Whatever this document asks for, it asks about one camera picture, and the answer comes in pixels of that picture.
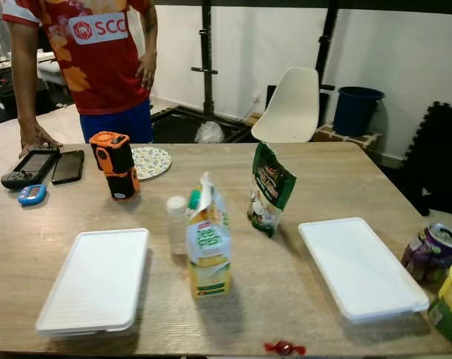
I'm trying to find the clear bottle white cap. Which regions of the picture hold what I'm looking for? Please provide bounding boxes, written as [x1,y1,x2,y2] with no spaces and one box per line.
[166,196,189,255]

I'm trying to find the yellow instant noodle cup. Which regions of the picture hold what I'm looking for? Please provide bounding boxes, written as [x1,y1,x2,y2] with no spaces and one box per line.
[427,260,452,346]

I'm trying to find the black handheld game console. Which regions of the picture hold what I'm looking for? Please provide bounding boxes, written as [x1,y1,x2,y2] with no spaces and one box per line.
[1,148,61,189]

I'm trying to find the small blue handheld device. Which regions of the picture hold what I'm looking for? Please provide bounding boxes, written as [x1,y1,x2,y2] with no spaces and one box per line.
[18,184,48,206]

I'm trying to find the black smartphone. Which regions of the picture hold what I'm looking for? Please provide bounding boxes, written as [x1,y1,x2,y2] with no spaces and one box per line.
[52,150,85,185]

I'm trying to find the orange black cylindrical device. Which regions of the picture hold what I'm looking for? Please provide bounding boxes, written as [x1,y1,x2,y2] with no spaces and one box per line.
[89,131,140,200]

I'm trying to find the white lidded plastic container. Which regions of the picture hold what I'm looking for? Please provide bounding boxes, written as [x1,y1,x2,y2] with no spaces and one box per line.
[298,217,430,324]
[35,228,150,335]

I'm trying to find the person in red jersey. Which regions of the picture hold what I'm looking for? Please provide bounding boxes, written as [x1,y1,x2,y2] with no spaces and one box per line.
[1,0,159,153]

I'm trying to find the round patterned plate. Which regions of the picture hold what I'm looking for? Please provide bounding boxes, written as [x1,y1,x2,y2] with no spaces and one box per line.
[131,146,173,180]

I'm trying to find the crumpled clear plastic bag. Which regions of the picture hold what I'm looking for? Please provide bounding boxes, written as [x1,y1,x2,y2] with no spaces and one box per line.
[194,121,225,144]

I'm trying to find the yellow green juice carton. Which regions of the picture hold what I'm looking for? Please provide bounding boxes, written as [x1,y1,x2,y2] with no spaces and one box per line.
[185,172,232,300]

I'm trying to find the black rack upright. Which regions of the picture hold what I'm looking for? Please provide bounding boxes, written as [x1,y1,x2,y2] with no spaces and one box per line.
[314,0,341,94]
[190,0,219,117]

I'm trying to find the green snack pouch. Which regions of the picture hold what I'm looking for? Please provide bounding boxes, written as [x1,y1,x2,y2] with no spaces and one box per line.
[247,141,297,238]

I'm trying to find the white plastic chair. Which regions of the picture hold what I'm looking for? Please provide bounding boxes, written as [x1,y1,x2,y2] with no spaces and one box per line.
[251,67,321,144]

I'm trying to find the red wrapped candy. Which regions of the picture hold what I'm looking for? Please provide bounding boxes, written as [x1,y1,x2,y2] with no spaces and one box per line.
[263,341,306,358]

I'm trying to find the dark blue bucket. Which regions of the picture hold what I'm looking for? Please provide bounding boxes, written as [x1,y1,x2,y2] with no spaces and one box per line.
[332,86,385,138]

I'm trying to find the black foam mat tiles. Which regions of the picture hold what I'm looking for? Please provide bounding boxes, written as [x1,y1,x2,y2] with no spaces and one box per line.
[399,101,452,218]

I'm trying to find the purple drink can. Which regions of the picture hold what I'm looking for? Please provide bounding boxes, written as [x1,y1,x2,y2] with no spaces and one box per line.
[401,222,452,283]

